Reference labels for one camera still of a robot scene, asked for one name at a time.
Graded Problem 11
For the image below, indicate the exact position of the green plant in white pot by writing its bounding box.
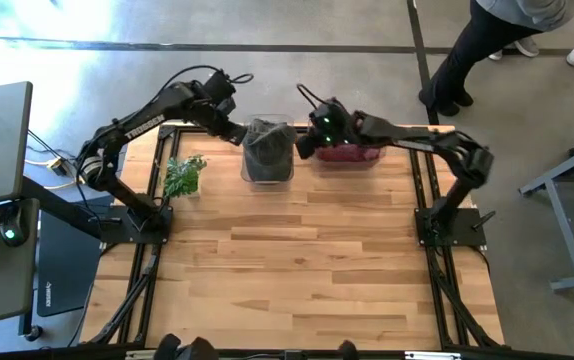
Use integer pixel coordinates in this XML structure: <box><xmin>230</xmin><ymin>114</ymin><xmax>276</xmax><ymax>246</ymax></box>
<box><xmin>162</xmin><ymin>153</ymin><xmax>208</xmax><ymax>200</ymax></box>

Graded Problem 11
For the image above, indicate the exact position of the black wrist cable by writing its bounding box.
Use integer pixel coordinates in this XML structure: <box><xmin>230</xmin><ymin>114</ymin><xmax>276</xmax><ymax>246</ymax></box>
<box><xmin>295</xmin><ymin>82</ymin><xmax>329</xmax><ymax>107</ymax></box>
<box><xmin>164</xmin><ymin>63</ymin><xmax>256</xmax><ymax>101</ymax></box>

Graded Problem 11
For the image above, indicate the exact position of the grey metal table frame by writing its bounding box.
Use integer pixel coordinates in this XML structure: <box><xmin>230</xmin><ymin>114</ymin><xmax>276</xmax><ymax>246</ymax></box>
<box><xmin>519</xmin><ymin>144</ymin><xmax>574</xmax><ymax>295</ymax></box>

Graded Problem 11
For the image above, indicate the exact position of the black desk caster leg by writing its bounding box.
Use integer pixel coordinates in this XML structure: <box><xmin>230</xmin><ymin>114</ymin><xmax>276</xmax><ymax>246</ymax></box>
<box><xmin>16</xmin><ymin>289</ymin><xmax>44</xmax><ymax>343</ymax></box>

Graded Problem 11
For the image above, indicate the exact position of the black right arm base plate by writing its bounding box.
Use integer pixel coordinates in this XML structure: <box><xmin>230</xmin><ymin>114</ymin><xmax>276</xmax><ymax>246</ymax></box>
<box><xmin>415</xmin><ymin>207</ymin><xmax>488</xmax><ymax>249</ymax></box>

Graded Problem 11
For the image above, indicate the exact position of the black aluminium table frame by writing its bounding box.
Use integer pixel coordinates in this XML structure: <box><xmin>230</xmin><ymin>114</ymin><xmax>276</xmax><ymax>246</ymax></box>
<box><xmin>86</xmin><ymin>122</ymin><xmax>507</xmax><ymax>351</ymax></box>

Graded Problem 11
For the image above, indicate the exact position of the black computer tower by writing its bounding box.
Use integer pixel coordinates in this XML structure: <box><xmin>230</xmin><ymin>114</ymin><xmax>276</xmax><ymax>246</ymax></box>
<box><xmin>35</xmin><ymin>198</ymin><xmax>104</xmax><ymax>318</ymax></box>

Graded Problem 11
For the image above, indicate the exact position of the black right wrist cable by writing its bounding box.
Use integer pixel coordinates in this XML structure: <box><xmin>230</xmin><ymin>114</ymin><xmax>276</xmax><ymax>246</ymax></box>
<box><xmin>295</xmin><ymin>82</ymin><xmax>329</xmax><ymax>107</ymax></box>

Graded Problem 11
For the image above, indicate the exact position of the black computer mouse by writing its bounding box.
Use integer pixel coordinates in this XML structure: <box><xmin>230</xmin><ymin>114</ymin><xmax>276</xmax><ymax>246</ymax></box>
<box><xmin>0</xmin><ymin>203</ymin><xmax>29</xmax><ymax>248</ymax></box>

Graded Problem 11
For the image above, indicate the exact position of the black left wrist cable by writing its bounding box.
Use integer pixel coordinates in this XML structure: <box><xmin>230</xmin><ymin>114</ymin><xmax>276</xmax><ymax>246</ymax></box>
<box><xmin>164</xmin><ymin>63</ymin><xmax>256</xmax><ymax>101</ymax></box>

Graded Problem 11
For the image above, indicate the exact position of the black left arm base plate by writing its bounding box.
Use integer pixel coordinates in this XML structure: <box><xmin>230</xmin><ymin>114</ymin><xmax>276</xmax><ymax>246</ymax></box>
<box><xmin>100</xmin><ymin>203</ymin><xmax>173</xmax><ymax>245</ymax></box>

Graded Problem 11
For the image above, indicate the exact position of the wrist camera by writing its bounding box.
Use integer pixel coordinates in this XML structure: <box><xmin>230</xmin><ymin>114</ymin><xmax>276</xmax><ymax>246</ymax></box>
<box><xmin>316</xmin><ymin>98</ymin><xmax>342</xmax><ymax>117</ymax></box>
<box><xmin>204</xmin><ymin>69</ymin><xmax>238</xmax><ymax>101</ymax></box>

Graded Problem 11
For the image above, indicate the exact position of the wide clear plastic bin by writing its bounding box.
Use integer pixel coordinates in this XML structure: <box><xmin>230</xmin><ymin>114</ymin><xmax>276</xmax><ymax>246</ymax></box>
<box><xmin>306</xmin><ymin>117</ymin><xmax>387</xmax><ymax>165</ymax></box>

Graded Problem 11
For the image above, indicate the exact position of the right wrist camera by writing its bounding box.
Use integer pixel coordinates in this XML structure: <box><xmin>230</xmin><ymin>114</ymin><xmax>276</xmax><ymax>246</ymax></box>
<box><xmin>316</xmin><ymin>98</ymin><xmax>342</xmax><ymax>117</ymax></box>

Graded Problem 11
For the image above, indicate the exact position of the maroon baseball cap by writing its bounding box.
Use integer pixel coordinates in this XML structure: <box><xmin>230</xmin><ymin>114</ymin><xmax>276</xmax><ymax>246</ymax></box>
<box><xmin>314</xmin><ymin>142</ymin><xmax>387</xmax><ymax>164</ymax></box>

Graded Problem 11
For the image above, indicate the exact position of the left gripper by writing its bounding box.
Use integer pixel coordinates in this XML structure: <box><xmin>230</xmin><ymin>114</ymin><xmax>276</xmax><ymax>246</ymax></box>
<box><xmin>197</xmin><ymin>97</ymin><xmax>249</xmax><ymax>146</ymax></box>

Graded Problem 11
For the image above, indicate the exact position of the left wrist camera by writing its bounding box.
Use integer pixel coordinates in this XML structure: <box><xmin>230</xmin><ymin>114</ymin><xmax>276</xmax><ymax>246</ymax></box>
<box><xmin>204</xmin><ymin>69</ymin><xmax>238</xmax><ymax>101</ymax></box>

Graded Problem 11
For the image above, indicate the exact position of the narrow clear plastic bin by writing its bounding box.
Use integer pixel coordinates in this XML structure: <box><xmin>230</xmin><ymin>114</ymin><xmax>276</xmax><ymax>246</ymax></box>
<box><xmin>239</xmin><ymin>113</ymin><xmax>299</xmax><ymax>187</ymax></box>

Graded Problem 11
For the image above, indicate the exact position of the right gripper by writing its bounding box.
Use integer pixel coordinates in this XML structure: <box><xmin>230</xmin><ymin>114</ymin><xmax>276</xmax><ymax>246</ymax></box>
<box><xmin>296</xmin><ymin>115</ymin><xmax>361</xmax><ymax>161</ymax></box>

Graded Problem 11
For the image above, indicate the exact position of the dark green baseball cap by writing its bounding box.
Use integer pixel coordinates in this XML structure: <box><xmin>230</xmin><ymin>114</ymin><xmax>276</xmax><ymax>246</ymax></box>
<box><xmin>241</xmin><ymin>118</ymin><xmax>298</xmax><ymax>182</ymax></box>

